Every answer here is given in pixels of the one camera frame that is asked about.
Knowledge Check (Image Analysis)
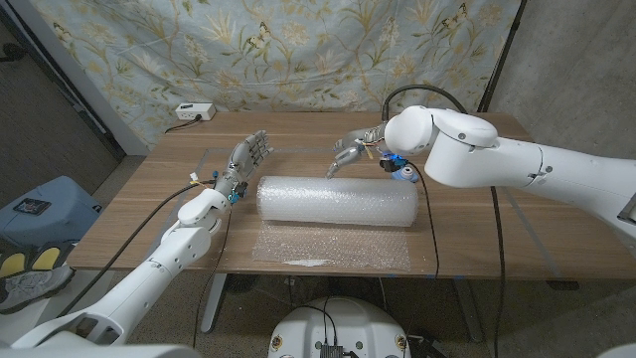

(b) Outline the black outlet box cable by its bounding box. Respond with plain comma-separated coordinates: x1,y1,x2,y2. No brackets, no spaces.
163,114,204,134

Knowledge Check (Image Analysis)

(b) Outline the blue-grey storage bin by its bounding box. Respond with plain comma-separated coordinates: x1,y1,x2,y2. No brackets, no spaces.
0,174,104,250

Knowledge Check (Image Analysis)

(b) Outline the black flat phone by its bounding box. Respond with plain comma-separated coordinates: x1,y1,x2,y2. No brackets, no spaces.
13,197,53,216

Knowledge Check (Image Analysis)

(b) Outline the black torso cable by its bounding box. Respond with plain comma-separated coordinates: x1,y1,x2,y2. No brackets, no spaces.
296,297,339,347

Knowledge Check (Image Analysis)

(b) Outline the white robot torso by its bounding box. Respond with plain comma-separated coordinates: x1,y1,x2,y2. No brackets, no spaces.
267,296,413,358

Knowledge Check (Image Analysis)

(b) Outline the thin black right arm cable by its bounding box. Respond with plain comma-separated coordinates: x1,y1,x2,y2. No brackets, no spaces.
404,161,441,279

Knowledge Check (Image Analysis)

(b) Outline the white table leg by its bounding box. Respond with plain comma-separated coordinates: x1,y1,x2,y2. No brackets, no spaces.
201,272,230,333

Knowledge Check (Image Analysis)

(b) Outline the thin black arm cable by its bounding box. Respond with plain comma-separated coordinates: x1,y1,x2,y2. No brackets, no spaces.
191,198,235,349
404,161,441,279

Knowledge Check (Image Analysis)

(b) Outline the black shoe yellow insole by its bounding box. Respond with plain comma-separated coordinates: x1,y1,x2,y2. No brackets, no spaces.
28,242,76,273
0,252,27,279

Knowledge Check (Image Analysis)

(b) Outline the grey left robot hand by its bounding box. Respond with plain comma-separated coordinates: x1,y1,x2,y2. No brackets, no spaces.
213,129,275,196

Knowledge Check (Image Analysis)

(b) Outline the grey table leg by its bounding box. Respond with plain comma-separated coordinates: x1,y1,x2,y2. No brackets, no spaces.
451,277,486,343

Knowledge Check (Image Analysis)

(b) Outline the black ribbed round object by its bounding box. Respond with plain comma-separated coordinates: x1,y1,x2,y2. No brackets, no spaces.
226,272,257,295

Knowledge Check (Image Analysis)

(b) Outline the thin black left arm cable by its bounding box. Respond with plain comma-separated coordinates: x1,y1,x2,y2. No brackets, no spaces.
191,198,235,349

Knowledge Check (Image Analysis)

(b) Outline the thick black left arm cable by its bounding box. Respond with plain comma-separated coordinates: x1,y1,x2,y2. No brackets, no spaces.
57,179,218,318

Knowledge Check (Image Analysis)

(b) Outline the white power outlet box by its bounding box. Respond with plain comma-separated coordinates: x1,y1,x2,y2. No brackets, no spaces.
174,102,218,122

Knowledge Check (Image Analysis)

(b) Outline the small blue round cap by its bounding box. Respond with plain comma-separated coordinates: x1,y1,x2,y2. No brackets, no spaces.
391,165,419,184

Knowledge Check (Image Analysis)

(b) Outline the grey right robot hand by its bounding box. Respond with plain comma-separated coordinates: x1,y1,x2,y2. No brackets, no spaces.
325,123,390,180

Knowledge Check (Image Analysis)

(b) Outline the black door frame strip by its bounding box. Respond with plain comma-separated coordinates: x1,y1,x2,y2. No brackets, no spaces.
0,4,126,161

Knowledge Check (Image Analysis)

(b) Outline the black door handle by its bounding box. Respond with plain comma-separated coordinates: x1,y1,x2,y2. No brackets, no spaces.
0,43,26,64

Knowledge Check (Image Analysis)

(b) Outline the floral blue backdrop cloth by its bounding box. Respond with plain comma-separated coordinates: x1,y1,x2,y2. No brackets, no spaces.
29,0,523,150

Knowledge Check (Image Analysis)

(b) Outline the grey sneaker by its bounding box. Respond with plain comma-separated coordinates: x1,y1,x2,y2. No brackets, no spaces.
0,266,77,315

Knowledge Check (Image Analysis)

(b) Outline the black backdrop stand pole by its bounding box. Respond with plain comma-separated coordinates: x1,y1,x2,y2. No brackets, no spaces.
476,0,522,113

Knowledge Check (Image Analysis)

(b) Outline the clear bubble wrap roll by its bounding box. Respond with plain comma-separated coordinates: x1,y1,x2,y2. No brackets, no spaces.
251,174,421,272

